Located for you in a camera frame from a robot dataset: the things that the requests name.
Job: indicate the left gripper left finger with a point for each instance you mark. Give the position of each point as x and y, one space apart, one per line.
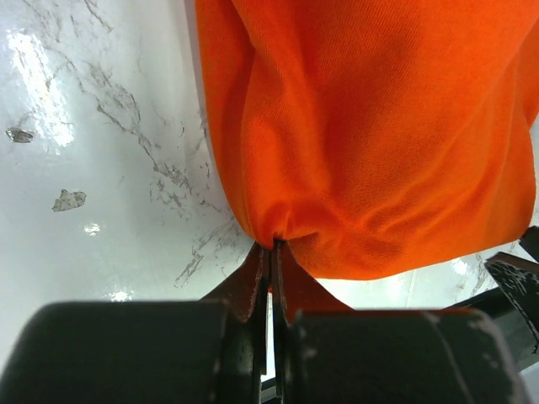
211 350

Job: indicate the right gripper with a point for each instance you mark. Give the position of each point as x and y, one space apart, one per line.
513 303

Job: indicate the orange t-shirt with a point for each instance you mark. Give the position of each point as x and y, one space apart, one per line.
374 137

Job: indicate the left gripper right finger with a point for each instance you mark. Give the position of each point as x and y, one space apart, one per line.
327 352

